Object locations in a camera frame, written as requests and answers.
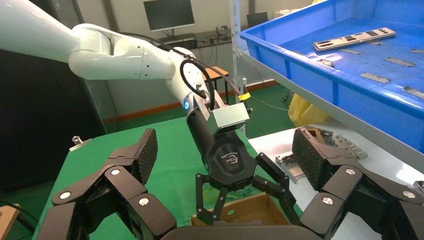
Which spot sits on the silver binder clip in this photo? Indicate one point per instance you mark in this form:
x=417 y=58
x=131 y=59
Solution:
x=79 y=142

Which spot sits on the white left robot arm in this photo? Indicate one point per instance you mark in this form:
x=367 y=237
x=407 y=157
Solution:
x=99 y=56

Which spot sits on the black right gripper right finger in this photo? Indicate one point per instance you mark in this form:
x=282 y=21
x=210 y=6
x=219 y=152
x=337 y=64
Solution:
x=344 y=185

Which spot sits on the white flat board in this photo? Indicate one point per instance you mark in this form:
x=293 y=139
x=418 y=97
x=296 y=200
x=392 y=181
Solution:
x=265 y=145

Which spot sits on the light wooden board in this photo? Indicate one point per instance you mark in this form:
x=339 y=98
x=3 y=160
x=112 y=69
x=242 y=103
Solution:
x=6 y=220

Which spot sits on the small black monitor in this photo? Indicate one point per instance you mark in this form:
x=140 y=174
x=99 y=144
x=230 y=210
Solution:
x=256 y=20

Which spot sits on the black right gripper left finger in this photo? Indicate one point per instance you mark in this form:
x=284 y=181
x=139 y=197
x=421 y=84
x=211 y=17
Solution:
x=126 y=185

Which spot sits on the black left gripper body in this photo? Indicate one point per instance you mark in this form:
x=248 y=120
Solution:
x=228 y=162

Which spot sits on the grey tape strip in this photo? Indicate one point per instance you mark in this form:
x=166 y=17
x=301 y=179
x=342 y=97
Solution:
x=328 y=62
x=350 y=51
x=374 y=78
x=413 y=92
x=376 y=43
x=416 y=51
x=400 y=62

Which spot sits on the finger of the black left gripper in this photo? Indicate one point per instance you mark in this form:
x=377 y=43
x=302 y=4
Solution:
x=275 y=185
x=199 y=198

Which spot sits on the black equipment box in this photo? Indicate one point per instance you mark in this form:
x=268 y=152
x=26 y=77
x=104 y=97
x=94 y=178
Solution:
x=179 y=39

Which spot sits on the green table cloth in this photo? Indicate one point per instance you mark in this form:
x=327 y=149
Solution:
x=172 y=159

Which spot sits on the yellow plastic bag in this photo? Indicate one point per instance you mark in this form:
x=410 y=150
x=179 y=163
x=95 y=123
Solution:
x=306 y=112

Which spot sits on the brown rectangular frame part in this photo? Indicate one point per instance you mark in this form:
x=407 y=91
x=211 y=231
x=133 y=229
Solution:
x=318 y=132

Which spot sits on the black cabinet with glass door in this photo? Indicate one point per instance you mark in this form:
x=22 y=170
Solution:
x=33 y=116

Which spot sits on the silver metal IO shield plate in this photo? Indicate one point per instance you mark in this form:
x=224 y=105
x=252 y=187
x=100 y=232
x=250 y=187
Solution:
x=339 y=41

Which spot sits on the wooden stool with black legs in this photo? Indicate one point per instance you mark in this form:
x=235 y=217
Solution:
x=220 y=71

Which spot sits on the black headphones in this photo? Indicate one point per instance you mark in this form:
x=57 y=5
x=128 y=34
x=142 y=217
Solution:
x=221 y=30

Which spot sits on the white perforated rack frame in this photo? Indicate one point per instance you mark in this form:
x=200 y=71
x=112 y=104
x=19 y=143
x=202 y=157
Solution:
x=236 y=33

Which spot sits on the grey metal bracket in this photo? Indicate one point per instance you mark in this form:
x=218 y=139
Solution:
x=349 y=145
x=294 y=172

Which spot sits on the black computer monitor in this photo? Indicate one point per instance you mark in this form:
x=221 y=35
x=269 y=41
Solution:
x=169 y=15

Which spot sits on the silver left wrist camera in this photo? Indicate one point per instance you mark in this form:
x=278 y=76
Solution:
x=228 y=117

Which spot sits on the blue plastic tray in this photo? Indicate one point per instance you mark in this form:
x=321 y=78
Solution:
x=364 y=96

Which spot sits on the brown cardboard box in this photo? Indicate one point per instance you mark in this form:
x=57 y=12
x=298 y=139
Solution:
x=251 y=212

